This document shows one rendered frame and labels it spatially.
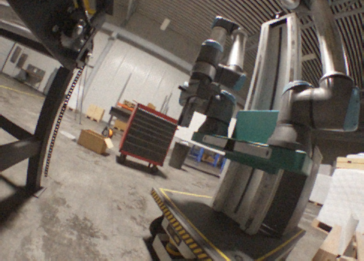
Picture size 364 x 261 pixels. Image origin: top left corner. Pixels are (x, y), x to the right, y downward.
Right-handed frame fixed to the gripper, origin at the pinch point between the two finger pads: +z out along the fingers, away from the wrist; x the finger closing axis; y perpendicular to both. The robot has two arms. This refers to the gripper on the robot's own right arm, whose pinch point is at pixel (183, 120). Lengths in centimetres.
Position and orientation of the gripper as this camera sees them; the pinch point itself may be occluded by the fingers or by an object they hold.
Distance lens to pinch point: 53.1
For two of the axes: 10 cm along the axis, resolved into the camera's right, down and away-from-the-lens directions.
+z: -3.6, 9.2, -1.2
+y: -8.5, -3.8, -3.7
